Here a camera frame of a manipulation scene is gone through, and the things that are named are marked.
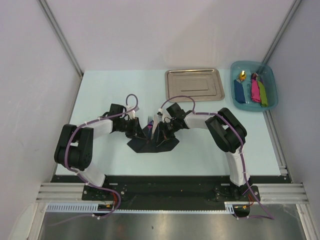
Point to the iridescent rainbow fork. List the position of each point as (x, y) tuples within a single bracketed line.
[(150, 123)]

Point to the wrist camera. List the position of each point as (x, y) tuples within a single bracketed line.
[(161, 115), (131, 111)]

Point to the green rolled napkin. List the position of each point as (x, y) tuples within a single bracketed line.
[(263, 94)]

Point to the teal plastic bin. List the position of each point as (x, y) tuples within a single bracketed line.
[(259, 71)]

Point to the blue rolled napkin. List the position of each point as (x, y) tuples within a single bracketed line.
[(239, 92)]

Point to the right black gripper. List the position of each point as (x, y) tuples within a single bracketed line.
[(163, 134)]

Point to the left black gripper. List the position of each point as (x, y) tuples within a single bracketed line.
[(136, 131)]

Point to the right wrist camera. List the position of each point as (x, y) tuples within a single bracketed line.
[(161, 115)]

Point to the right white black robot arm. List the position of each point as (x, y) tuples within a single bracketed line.
[(227, 132)]

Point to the yellow utensil in bin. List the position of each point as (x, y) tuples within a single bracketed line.
[(242, 76)]

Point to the black paper napkin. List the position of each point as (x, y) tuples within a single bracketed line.
[(150, 146)]

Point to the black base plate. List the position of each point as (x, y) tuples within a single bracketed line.
[(177, 193)]

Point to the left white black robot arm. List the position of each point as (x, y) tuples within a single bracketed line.
[(74, 149)]

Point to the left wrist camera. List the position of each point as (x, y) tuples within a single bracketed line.
[(131, 111)]

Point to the silver table knife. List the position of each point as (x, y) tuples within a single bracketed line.
[(154, 125)]

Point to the stainless steel tray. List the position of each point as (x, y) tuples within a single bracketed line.
[(198, 85)]

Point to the pink rolled napkin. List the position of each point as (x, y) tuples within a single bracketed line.
[(255, 93)]

